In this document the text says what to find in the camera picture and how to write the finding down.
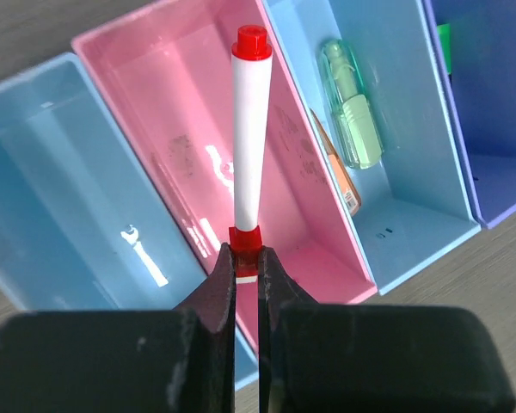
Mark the green utility knife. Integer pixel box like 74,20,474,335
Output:
317,39,384,170

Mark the light blue box left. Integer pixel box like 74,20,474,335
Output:
0,52,259,391

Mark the red capped white marker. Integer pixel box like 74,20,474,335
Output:
229,25,273,284

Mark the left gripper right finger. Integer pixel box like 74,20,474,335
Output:
258,248,516,412

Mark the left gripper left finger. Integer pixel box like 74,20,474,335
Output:
0,245,236,412

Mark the purple plastic box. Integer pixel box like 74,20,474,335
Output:
423,1,516,229

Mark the green capped black highlighter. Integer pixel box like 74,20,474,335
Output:
437,23,452,75

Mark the pink plastic box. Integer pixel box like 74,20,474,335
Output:
71,0,378,354

